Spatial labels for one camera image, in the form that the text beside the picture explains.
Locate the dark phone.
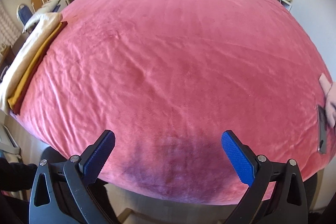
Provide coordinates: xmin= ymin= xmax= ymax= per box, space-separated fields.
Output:
xmin=316 ymin=105 xmax=328 ymax=154

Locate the bed with pink blanket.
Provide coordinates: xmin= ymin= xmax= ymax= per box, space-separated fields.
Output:
xmin=9 ymin=0 xmax=335 ymax=206

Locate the folded mustard yellow garment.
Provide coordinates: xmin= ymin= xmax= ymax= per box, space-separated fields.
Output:
xmin=7 ymin=21 xmax=67 ymax=110

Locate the pink knitted sweater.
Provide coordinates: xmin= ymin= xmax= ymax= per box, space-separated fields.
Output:
xmin=318 ymin=73 xmax=336 ymax=128

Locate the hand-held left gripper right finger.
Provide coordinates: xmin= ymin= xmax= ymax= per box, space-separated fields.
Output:
xmin=221 ymin=130 xmax=308 ymax=224

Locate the blue folding chair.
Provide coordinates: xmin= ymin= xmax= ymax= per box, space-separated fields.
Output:
xmin=16 ymin=4 xmax=34 ymax=26

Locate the silver pillow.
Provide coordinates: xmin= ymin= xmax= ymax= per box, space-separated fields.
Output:
xmin=22 ymin=0 xmax=63 ymax=33

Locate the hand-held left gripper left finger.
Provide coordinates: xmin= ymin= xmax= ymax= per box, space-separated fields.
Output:
xmin=29 ymin=130 xmax=116 ymax=224

